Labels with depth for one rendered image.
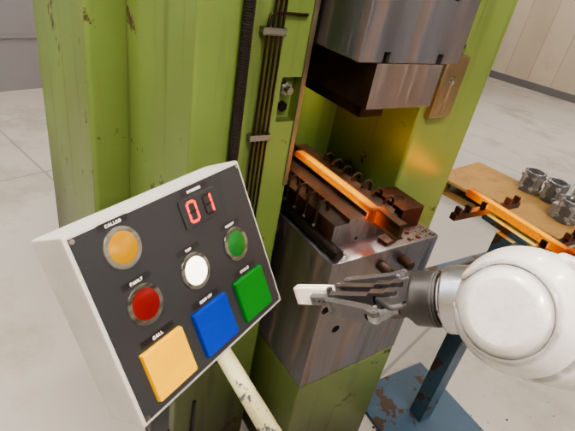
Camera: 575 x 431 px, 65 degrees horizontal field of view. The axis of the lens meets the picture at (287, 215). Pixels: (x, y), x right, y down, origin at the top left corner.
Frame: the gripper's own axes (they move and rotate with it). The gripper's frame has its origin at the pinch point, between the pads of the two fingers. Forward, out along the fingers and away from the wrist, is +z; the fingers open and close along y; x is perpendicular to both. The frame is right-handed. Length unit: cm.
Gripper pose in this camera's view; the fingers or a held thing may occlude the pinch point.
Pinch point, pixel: (315, 294)
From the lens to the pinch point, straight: 72.9
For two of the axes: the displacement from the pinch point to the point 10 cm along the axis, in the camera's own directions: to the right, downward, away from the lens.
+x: -2.8, -9.3, -2.5
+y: 5.3, -3.7, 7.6
